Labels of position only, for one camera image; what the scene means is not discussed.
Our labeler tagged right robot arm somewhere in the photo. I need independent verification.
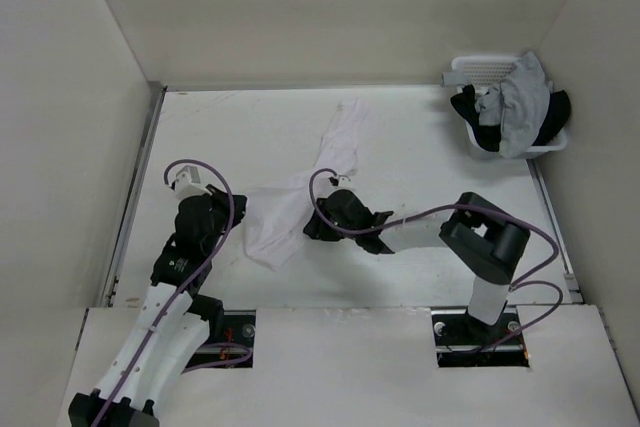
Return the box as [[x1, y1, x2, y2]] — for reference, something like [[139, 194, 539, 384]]
[[303, 189, 531, 343]]

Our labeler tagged white tank top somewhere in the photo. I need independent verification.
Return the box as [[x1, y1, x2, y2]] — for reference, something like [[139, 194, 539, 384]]
[[243, 100, 368, 270]]

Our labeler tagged white plastic laundry basket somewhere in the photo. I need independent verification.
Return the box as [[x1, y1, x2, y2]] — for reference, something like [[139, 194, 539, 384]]
[[441, 54, 568, 160]]

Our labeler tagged grey tank top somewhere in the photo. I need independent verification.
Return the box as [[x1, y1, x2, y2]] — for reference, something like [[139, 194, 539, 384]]
[[475, 52, 552, 158]]

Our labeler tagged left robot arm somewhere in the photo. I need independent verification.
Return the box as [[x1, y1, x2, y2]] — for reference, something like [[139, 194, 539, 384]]
[[68, 185, 247, 426]]

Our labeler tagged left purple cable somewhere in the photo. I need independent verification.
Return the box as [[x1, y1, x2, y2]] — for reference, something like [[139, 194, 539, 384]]
[[89, 159, 239, 427]]

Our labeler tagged black tank top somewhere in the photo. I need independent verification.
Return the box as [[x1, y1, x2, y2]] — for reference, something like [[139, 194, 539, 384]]
[[450, 85, 571, 153]]

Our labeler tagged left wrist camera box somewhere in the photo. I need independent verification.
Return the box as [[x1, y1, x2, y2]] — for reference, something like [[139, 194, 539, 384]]
[[169, 165, 207, 200]]

